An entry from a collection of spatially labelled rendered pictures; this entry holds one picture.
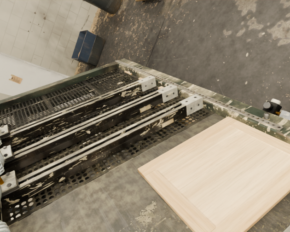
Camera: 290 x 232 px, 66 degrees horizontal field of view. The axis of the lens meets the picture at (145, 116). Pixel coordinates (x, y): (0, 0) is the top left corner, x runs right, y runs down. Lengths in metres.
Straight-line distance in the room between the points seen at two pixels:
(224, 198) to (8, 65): 3.79
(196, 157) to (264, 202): 0.30
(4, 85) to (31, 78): 0.40
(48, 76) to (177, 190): 3.66
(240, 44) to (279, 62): 0.45
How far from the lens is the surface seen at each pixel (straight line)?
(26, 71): 4.20
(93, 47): 4.83
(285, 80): 2.19
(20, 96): 2.08
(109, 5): 4.96
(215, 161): 0.98
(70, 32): 5.77
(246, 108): 1.26
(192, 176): 0.92
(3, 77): 4.19
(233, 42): 2.59
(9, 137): 1.47
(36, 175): 1.08
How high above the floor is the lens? 1.95
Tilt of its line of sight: 39 degrees down
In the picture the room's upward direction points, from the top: 73 degrees counter-clockwise
